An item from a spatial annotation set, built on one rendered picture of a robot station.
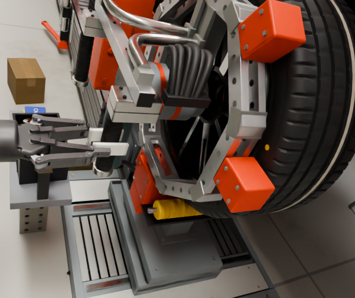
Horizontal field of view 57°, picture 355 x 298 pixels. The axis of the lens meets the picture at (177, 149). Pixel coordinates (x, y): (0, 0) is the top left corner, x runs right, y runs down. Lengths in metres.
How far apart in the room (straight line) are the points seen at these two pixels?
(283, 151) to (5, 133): 0.50
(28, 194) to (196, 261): 0.65
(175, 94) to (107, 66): 0.78
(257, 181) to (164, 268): 0.69
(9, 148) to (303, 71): 0.53
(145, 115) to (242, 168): 0.22
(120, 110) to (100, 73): 0.77
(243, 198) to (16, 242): 1.07
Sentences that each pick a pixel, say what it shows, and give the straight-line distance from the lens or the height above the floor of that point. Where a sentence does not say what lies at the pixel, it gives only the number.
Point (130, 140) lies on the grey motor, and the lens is 1.41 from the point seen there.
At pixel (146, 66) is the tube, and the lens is 0.59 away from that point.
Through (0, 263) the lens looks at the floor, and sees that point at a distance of 1.46.
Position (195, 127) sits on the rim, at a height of 0.74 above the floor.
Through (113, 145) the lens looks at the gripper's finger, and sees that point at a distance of 0.65.
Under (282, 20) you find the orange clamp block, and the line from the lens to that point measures 0.61.
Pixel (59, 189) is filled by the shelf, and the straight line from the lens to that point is 1.07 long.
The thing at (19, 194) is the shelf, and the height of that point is 0.45.
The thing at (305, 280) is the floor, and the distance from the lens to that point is 1.86.
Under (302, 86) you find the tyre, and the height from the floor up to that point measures 1.05.
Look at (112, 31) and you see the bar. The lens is 0.75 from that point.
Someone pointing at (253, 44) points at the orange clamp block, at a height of 1.09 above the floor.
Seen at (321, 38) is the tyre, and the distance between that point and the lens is 0.73.
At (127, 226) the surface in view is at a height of 0.15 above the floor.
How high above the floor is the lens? 1.27
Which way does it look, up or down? 38 degrees down
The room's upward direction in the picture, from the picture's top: 23 degrees clockwise
